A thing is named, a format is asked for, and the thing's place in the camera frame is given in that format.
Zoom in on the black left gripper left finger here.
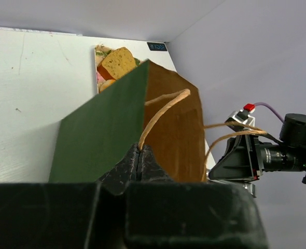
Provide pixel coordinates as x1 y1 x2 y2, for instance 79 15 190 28
0 144 140 248

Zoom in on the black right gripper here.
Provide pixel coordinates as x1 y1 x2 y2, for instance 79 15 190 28
208 135 306 182

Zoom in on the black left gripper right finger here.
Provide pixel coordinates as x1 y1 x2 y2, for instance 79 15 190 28
124 146 269 248

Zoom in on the green paper bag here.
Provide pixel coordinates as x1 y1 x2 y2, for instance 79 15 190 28
48 59 268 184

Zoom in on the round scored bun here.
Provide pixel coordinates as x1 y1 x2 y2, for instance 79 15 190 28
99 79 115 92

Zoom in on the sliced brown bread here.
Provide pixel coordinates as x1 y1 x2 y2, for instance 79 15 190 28
97 47 137 80

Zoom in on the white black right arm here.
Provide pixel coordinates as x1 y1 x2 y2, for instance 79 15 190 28
208 113 306 184

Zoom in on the blue label right corner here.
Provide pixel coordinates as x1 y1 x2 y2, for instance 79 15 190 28
147 42 167 51

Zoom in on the floral tray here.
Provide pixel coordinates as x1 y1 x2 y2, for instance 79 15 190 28
94 45 141 93

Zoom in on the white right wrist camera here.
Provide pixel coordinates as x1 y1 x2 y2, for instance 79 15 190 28
226 103 255 127

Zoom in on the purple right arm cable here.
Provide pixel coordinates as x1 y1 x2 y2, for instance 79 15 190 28
254 102 285 124

